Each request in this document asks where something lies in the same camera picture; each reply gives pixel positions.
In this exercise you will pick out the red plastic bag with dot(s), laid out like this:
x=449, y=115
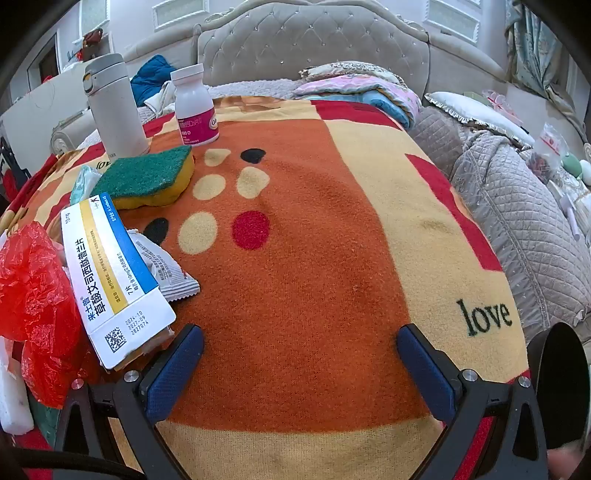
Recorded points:
x=37, y=300

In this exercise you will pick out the orange red printed blanket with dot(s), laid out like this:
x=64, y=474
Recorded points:
x=300, y=254

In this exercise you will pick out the pink lint brush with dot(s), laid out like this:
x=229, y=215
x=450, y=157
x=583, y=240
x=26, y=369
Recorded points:
x=570, y=214

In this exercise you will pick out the folded pink blue blanket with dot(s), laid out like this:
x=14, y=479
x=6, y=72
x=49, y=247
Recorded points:
x=360, y=92

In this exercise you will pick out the blue cloth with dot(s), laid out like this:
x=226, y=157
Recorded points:
x=152, y=74

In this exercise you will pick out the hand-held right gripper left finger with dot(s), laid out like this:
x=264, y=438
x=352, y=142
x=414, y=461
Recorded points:
x=178, y=369

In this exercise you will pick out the white plush toy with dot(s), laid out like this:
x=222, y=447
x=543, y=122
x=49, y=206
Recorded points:
x=586, y=170

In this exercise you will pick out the white pill bottle pink label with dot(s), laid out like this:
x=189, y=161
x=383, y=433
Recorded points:
x=194, y=110

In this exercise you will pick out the white ruffled pillow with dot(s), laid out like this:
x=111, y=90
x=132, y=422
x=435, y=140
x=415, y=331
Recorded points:
x=475, y=113

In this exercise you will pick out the black trash bin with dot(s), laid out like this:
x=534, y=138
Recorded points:
x=561, y=383

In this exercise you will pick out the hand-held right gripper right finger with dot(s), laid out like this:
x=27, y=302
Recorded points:
x=425, y=369

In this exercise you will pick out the beige tufted sofa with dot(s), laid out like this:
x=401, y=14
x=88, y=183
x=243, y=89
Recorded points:
x=300, y=41

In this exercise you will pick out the white thermos bottle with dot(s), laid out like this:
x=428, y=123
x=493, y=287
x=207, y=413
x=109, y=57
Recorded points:
x=117, y=106

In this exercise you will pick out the floral curtain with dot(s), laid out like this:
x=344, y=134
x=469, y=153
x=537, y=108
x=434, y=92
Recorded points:
x=531, y=41

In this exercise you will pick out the red ornament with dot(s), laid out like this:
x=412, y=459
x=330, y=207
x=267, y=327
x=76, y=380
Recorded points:
x=92, y=37

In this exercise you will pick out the green yellow sponge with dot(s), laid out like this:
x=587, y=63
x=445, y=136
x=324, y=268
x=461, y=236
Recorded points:
x=143, y=177

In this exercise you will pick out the white blue medicine box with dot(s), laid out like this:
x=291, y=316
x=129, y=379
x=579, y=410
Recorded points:
x=111, y=277

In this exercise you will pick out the white paper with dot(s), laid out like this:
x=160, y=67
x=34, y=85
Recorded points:
x=11, y=397

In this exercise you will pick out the white cabinet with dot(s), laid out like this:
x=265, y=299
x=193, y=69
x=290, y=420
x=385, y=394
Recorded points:
x=41, y=110

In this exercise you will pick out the clear plastic snack bag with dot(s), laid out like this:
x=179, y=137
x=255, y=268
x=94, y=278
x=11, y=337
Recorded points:
x=547, y=147

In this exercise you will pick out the teal tissue packet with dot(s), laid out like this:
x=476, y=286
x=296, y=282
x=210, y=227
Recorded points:
x=83, y=184

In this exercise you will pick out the white cloth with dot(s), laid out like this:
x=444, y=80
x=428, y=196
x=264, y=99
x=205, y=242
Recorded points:
x=159, y=99

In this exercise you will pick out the green plush toy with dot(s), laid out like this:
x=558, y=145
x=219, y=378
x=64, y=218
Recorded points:
x=572, y=164

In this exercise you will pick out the silver sachet wrapper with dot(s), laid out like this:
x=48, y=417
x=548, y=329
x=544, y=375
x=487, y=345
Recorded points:
x=168, y=274

